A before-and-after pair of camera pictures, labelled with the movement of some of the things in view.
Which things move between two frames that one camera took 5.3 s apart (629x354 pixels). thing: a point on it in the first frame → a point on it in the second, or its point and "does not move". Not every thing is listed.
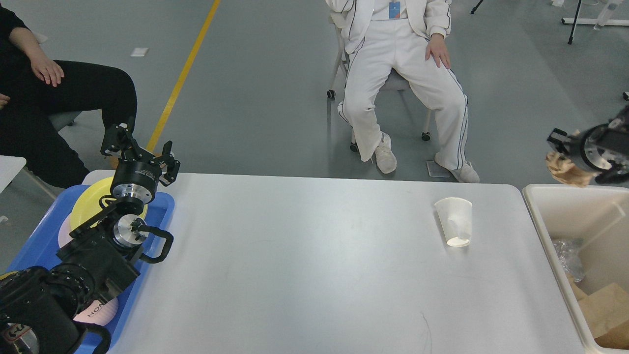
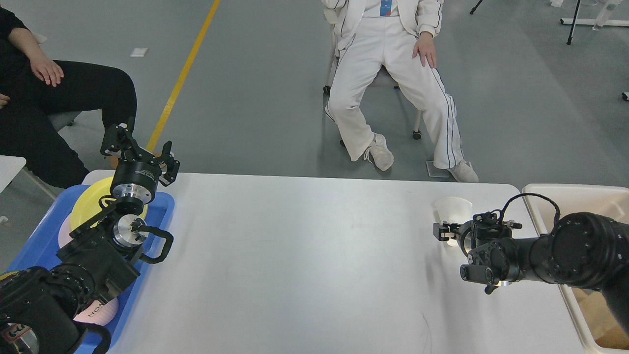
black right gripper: [602, 146] → [443, 232]
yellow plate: [89, 205] does not move
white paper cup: [456, 217] does not move
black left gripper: [137, 179] does not move
